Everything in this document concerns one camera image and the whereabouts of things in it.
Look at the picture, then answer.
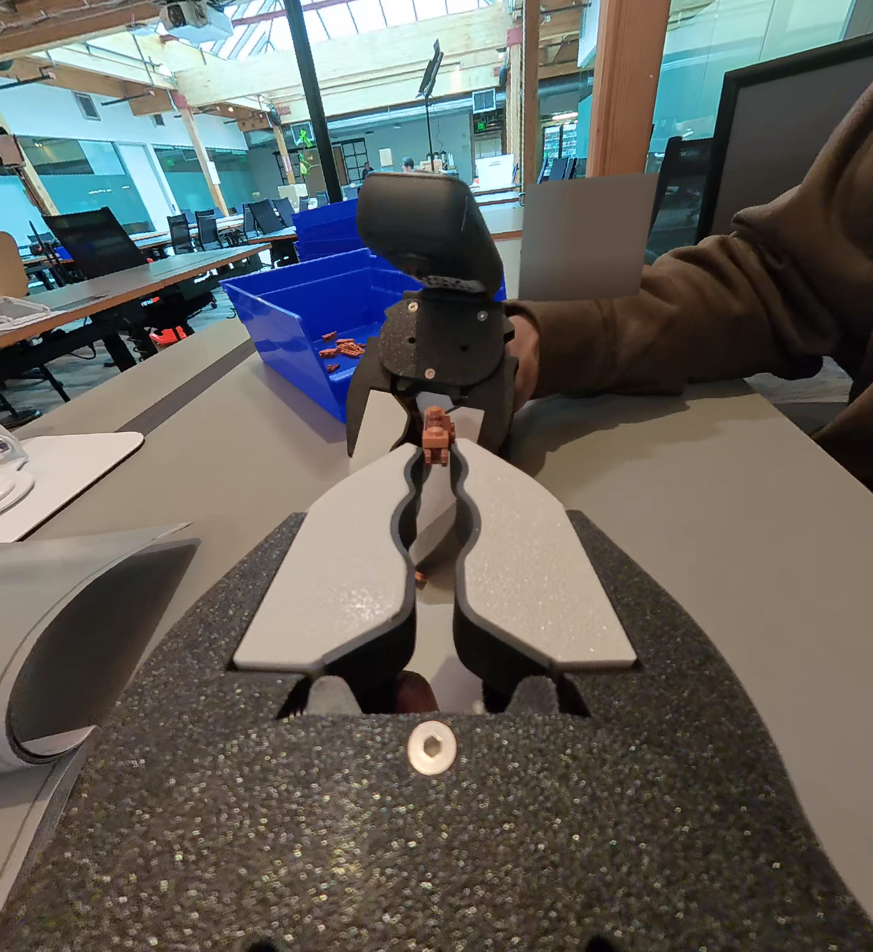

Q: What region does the heap of orange bricks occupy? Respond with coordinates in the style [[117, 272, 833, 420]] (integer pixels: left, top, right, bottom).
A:
[[318, 331, 368, 367]]

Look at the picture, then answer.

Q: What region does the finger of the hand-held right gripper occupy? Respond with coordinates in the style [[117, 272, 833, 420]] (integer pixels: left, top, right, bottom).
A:
[[351, 384, 420, 474], [450, 402, 487, 450]]

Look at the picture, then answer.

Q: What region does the blue plastic bin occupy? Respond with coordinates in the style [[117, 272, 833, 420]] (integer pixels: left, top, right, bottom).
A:
[[221, 246, 426, 428]]

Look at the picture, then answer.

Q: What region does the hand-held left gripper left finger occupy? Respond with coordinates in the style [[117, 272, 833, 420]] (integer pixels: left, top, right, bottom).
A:
[[233, 444, 418, 678]]

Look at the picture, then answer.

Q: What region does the black pole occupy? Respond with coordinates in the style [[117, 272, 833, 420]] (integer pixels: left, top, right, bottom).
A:
[[281, 0, 345, 205]]

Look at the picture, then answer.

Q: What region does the stack of blue bins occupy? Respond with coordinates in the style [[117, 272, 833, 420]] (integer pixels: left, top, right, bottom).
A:
[[291, 197, 366, 263]]

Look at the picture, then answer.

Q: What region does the person's right forearm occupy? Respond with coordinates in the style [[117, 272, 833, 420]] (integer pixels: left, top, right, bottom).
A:
[[519, 45, 873, 406]]

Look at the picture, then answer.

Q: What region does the brick instruction booklet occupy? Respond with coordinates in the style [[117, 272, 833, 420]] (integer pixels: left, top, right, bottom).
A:
[[0, 524, 199, 952]]

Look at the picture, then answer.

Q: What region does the ceiling projector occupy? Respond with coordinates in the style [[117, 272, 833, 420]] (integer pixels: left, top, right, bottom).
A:
[[159, 0, 235, 43]]

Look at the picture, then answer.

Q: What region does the grey desk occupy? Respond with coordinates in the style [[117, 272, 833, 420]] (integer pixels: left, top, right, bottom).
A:
[[0, 320, 873, 952]]

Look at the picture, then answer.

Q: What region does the black computer monitor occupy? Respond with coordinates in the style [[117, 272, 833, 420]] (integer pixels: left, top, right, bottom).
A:
[[700, 23, 873, 242]]

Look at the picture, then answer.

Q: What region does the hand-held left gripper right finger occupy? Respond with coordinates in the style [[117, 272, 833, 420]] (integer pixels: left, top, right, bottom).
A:
[[452, 439, 640, 673]]

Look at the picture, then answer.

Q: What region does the wooden post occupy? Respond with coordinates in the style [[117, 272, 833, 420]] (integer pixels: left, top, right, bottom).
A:
[[586, 0, 673, 179]]

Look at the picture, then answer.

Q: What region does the wooden office table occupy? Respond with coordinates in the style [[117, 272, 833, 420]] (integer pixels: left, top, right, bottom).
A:
[[0, 243, 269, 417]]

